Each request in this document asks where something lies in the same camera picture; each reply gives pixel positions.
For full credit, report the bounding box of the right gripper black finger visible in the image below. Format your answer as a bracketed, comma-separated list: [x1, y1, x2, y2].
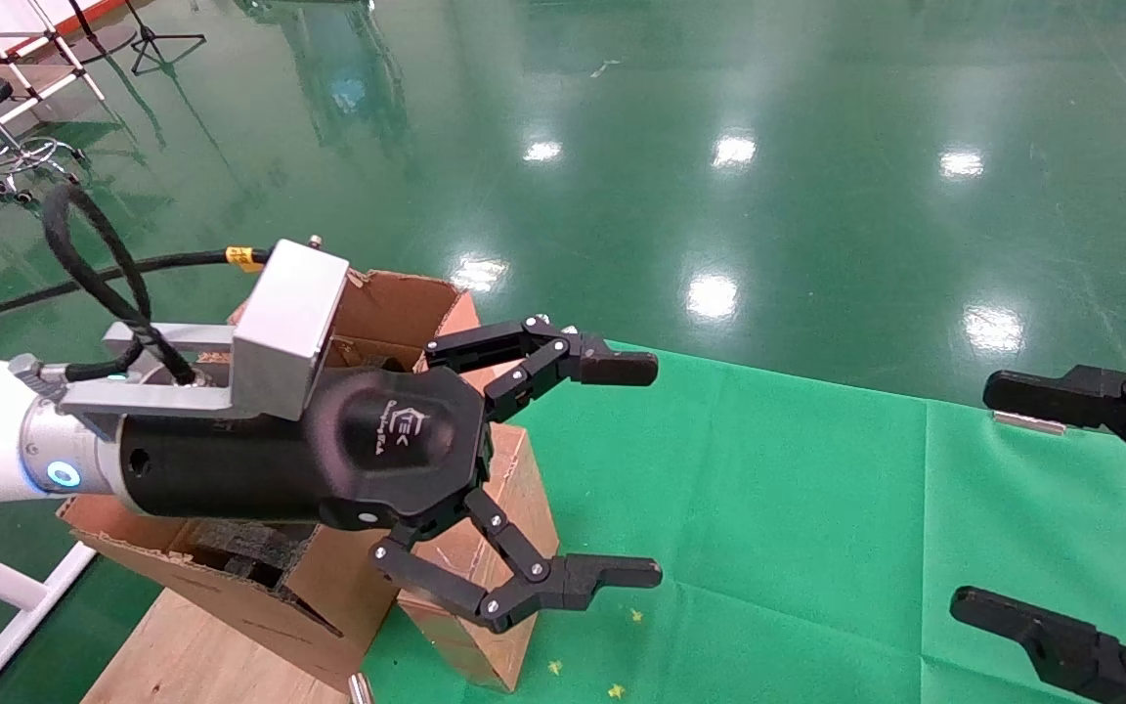
[982, 363, 1126, 491]
[950, 585, 1126, 704]

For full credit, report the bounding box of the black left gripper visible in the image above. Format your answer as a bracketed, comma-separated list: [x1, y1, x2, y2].
[118, 315, 665, 635]

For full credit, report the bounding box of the large open brown carton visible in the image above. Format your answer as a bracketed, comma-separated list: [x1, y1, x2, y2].
[57, 269, 483, 691]

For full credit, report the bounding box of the green table cloth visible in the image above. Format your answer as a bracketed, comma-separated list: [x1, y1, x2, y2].
[360, 337, 1126, 704]

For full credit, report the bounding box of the black foam insert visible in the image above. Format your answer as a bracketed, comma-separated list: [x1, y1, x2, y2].
[182, 521, 318, 590]

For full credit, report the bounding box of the black tripod stand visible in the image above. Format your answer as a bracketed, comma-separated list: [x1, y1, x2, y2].
[126, 0, 208, 77]

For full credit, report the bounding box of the black round-base stand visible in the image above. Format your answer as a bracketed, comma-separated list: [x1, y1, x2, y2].
[65, 0, 140, 63]

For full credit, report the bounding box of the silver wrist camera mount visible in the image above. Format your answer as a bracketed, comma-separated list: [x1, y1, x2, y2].
[60, 235, 352, 441]

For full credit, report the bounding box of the black arm cable yellow tag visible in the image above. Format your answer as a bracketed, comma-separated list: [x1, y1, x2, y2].
[0, 184, 276, 387]

